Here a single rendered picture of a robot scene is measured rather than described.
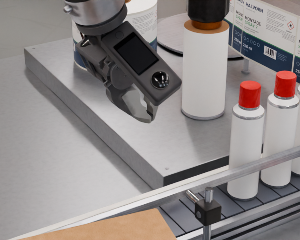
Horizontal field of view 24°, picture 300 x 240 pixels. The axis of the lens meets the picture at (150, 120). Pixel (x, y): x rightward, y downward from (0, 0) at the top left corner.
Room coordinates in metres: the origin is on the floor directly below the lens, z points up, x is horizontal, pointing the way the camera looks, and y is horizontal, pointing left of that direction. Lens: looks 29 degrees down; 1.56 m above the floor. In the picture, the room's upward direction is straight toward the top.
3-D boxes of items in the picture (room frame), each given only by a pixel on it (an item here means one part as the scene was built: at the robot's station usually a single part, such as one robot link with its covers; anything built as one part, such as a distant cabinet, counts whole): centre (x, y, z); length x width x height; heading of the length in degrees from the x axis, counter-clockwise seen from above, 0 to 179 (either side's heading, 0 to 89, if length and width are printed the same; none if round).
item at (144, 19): (1.54, 0.08, 0.95); 0.20 x 0.20 x 0.14
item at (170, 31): (1.67, -0.16, 0.89); 0.31 x 0.31 x 0.01
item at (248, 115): (0.97, -0.16, 0.98); 0.05 x 0.05 x 0.20
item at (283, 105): (1.01, -0.22, 0.98); 0.05 x 0.05 x 0.20
